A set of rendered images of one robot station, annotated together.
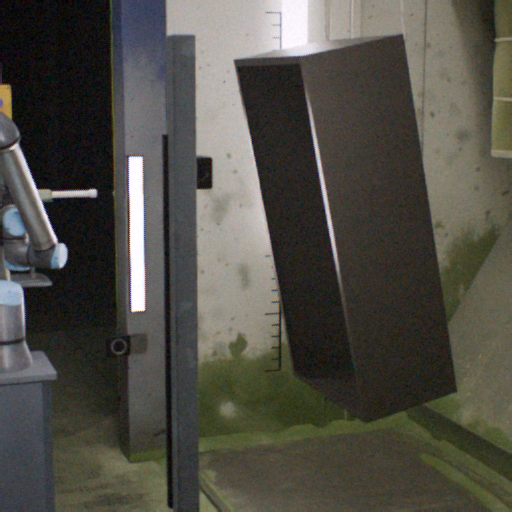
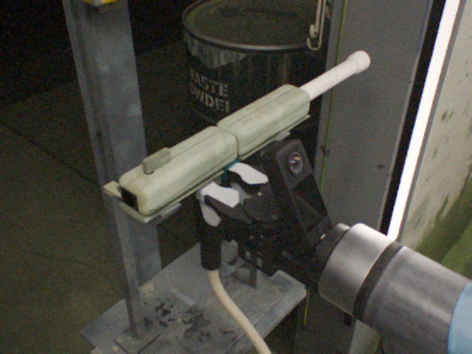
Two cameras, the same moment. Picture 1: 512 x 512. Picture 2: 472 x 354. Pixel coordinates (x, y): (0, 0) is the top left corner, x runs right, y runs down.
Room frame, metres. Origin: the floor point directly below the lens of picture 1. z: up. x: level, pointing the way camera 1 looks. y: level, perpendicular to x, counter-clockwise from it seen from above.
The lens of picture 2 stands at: (3.47, 1.18, 1.47)
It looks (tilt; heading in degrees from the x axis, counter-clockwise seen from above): 37 degrees down; 332
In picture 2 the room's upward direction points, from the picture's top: straight up
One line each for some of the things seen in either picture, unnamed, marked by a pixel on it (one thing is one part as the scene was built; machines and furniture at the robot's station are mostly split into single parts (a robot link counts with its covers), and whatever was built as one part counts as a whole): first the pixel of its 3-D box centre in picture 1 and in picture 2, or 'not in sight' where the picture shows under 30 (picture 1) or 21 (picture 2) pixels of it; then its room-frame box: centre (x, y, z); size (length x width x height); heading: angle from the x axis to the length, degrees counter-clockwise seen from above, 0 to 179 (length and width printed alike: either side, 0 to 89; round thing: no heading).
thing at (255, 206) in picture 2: not in sight; (292, 236); (3.82, 0.91, 1.06); 0.12 x 0.08 x 0.09; 21
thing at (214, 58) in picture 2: not in sight; (261, 126); (4.94, 0.26, 0.44); 0.59 x 0.58 x 0.89; 1
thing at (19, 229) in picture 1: (14, 221); (432, 314); (3.66, 0.85, 1.06); 0.12 x 0.09 x 0.10; 21
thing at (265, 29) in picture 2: not in sight; (265, 19); (4.94, 0.26, 0.86); 0.54 x 0.54 x 0.01
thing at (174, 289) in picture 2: (5, 281); (197, 312); (3.98, 0.97, 0.78); 0.31 x 0.23 x 0.01; 110
